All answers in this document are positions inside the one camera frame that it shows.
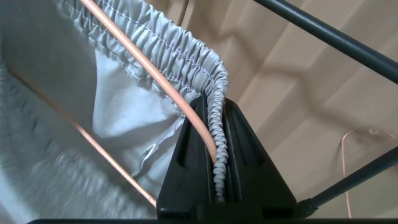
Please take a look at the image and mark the beige curtain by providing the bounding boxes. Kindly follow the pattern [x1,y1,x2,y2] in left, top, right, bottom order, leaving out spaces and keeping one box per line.
[146,0,398,218]

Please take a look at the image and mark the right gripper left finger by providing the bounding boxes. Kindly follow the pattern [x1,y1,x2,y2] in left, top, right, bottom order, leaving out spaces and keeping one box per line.
[157,95,216,219]

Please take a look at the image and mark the pale grey shorts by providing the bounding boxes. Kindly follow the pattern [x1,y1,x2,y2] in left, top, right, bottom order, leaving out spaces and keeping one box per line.
[0,0,229,219]

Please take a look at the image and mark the pink clothes hanger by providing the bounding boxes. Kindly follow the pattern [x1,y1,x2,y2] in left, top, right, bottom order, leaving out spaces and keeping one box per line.
[341,129,398,218]
[9,0,218,208]

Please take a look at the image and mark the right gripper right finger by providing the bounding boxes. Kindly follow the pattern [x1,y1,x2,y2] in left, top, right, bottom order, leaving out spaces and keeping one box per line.
[222,98,297,219]

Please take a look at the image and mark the black clothes rack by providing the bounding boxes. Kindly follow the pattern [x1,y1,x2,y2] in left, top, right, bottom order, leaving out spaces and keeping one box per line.
[253,0,398,218]

